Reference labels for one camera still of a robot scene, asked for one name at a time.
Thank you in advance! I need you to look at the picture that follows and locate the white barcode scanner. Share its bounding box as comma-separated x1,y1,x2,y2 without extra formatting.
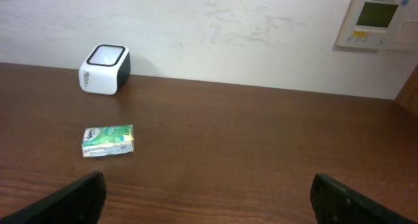
78,44,131,95

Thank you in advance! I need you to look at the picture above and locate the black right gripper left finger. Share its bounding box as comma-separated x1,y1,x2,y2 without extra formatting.
1,172,106,224

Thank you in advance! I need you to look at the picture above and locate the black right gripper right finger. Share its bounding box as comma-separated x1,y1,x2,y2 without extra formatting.
310,173,417,224

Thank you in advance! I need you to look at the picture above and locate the green tissue pack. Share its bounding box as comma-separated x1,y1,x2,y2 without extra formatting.
81,125,135,157

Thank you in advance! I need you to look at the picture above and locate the wall thermostat control panel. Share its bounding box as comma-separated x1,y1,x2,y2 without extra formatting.
336,0,410,50

